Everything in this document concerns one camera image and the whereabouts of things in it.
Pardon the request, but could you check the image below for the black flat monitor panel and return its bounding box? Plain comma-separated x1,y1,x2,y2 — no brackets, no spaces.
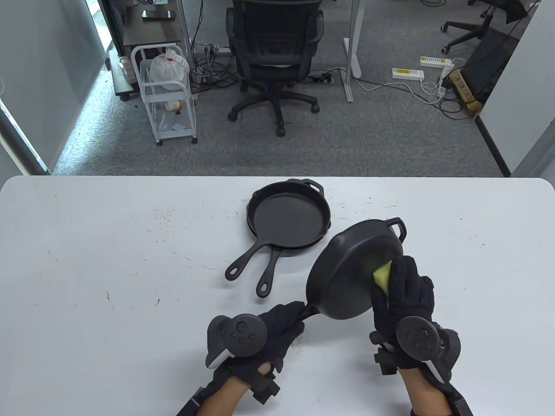
462,30,519,102

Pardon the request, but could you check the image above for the black cast iron frying pan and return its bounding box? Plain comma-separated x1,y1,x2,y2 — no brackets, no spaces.
299,218,407,323
246,225,326,299
225,178,332,281

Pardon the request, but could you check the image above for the tangle of black cables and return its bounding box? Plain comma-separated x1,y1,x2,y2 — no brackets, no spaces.
191,43,243,92

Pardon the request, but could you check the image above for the brown cardboard box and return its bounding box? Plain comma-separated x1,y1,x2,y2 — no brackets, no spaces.
449,69,483,115

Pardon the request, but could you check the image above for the black cable loop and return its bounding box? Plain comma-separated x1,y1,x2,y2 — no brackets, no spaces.
440,97,474,120

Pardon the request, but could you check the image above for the white rolling cart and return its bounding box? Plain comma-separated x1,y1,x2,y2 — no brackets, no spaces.
131,43,199,146

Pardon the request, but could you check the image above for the grey metal desk leg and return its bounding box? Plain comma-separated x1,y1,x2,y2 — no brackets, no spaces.
176,0,196,83

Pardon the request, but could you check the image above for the person's left hand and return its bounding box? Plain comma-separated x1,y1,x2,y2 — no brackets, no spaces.
212,301,306,388

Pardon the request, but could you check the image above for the black mesh office chair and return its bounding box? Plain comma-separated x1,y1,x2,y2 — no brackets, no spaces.
225,0,325,137

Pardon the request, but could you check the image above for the white power cable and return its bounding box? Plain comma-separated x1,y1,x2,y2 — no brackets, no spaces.
356,78,447,104

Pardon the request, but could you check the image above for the black white tracking controller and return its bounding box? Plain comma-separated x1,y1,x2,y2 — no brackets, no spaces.
395,316,461,383
205,314,268,370

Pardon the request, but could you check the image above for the person's right forearm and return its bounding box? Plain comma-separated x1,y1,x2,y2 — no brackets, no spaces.
397,366,454,416

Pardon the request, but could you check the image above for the white desk leg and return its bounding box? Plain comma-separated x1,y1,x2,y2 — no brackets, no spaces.
343,0,362,103

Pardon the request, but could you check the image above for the white plastic bag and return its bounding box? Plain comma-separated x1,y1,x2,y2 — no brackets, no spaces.
150,47,190,91

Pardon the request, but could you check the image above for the black swivel office chair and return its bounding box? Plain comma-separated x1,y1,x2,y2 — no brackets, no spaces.
438,0,542,53

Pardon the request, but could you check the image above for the person's left forearm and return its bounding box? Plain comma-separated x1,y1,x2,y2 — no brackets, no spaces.
197,376,254,416

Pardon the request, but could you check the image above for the dark brown cabinet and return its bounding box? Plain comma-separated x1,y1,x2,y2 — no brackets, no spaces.
111,4,183,101

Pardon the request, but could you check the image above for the yellow green sponge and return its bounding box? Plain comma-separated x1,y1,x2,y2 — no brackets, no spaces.
373,260,394,309

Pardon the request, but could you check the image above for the person's right hand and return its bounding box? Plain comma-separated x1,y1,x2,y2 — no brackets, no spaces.
369,256,435,369

